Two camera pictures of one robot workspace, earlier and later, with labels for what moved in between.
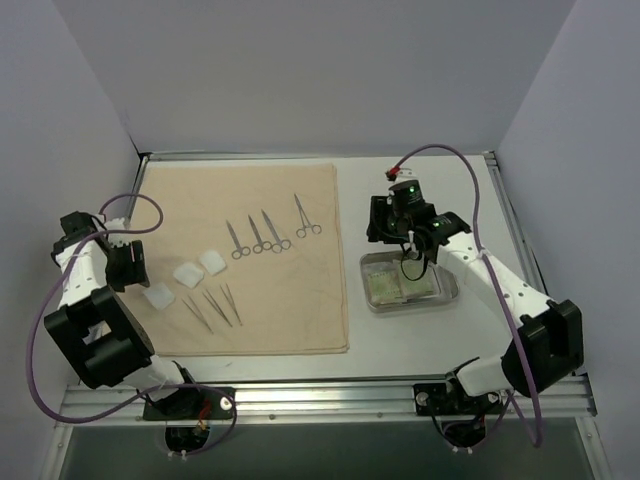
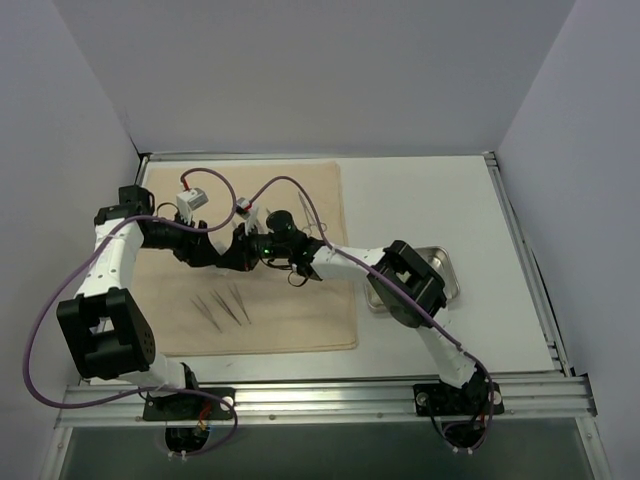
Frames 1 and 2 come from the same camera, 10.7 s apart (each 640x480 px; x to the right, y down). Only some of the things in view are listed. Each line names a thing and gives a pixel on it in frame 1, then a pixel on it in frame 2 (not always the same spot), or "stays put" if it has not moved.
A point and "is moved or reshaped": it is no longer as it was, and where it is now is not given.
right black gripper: [378, 220] to [245, 248]
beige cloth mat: [242, 259] stays put
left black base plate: [192, 404] stays put
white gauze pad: [212, 261] is moved or reshaped
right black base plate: [448, 400] stays put
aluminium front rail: [331, 403] stays put
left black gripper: [133, 262] to [189, 246]
